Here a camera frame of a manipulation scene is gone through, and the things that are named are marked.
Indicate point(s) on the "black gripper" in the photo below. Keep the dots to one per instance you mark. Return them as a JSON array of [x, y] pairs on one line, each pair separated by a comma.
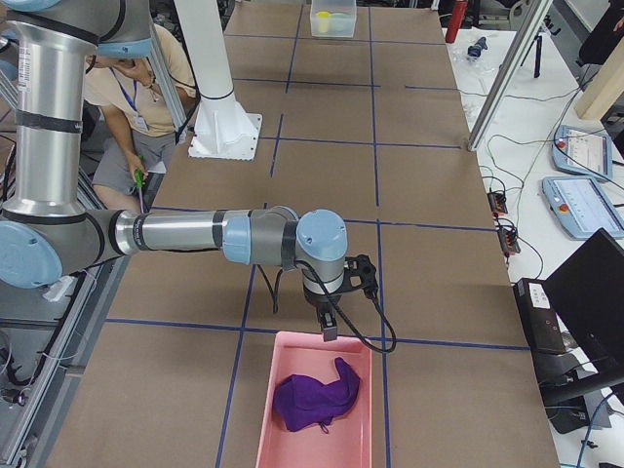
[[319, 303]]

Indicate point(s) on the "purple cloth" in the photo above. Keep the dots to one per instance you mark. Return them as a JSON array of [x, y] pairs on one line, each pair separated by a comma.
[[302, 400]]

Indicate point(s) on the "yellow plastic cup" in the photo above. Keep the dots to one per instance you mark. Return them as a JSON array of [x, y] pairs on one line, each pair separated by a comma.
[[322, 19]]

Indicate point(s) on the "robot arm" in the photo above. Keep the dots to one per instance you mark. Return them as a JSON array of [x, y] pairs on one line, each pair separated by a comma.
[[53, 223]]

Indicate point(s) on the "black computer box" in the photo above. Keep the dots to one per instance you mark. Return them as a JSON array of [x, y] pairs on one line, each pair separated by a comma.
[[542, 328]]

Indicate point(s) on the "translucent white plastic box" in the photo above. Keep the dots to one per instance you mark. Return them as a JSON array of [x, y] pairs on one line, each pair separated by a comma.
[[335, 29]]

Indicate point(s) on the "pink plastic bin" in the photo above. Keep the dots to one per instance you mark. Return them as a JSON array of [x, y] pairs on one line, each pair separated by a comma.
[[348, 443]]

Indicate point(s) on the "black power strip right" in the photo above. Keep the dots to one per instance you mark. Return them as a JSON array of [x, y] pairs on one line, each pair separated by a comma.
[[508, 239]]

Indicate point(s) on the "black power strip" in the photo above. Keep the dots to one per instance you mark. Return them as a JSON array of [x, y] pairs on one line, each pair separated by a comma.
[[508, 239], [497, 203]]

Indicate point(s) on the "black power strip left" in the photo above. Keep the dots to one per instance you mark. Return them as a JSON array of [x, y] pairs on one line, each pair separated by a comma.
[[497, 203]]

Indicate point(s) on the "black monitor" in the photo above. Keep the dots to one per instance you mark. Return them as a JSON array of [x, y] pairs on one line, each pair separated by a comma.
[[586, 291]]

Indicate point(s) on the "seated person beige shirt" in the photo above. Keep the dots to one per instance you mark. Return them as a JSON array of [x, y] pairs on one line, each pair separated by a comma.
[[130, 97]]

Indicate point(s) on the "teach pendant near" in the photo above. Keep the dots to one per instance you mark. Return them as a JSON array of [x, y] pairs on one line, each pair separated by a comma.
[[581, 206]]

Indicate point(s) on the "teach pendant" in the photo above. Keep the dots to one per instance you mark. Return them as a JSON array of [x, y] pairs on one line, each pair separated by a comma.
[[580, 152], [581, 206]]

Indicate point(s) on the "teach pendant far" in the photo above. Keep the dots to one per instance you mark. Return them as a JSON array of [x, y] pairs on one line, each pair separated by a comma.
[[580, 152]]

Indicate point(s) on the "folded dark blue umbrella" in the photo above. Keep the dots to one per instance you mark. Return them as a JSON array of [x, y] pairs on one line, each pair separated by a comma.
[[475, 50]]

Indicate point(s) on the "red bottle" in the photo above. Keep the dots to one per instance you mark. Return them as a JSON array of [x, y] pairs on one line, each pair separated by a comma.
[[456, 20]]

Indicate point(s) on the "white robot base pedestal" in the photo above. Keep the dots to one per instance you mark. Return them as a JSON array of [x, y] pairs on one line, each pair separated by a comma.
[[222, 129]]

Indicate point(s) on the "green handled scissors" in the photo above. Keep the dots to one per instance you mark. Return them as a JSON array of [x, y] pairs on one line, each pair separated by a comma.
[[139, 177]]

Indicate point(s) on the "aluminium frame post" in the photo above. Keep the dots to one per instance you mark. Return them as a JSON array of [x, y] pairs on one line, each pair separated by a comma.
[[536, 12]]

